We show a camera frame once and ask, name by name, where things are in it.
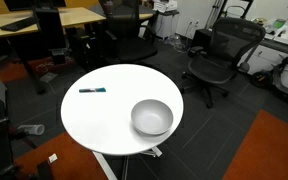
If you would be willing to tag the black keyboard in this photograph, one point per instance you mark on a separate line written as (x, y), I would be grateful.
(17, 24)

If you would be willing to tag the white drawer cabinet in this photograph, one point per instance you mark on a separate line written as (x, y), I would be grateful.
(166, 25)

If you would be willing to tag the white printer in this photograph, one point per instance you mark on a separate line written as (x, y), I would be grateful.
(165, 5)

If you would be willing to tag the white round bowl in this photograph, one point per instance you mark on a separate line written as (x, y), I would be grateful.
(152, 117)

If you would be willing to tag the wooden top desk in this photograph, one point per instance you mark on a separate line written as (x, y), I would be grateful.
(74, 16)

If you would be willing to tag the black padded office chair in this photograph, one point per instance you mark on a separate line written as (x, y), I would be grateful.
(130, 46)

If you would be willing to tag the grey flat floor plate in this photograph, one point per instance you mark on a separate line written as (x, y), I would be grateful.
(48, 77)

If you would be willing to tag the black mesh office chair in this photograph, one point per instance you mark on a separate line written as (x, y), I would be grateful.
(210, 68)

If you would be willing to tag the black monitor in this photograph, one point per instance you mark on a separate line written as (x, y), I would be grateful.
(20, 4)

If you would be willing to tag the small white card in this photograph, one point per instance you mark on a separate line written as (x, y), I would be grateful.
(53, 158)

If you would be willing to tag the black floor box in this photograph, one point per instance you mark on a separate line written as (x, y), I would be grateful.
(202, 38)

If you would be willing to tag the green desk item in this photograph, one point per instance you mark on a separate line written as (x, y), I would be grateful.
(279, 23)

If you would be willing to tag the white table base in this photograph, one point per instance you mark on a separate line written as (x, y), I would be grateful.
(104, 165)

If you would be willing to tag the black tripod stand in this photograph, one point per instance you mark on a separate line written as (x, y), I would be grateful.
(221, 8)

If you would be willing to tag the black electric scooter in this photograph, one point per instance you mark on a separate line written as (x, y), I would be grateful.
(279, 78)

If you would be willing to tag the teal capped marker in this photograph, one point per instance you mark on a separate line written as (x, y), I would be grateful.
(92, 90)

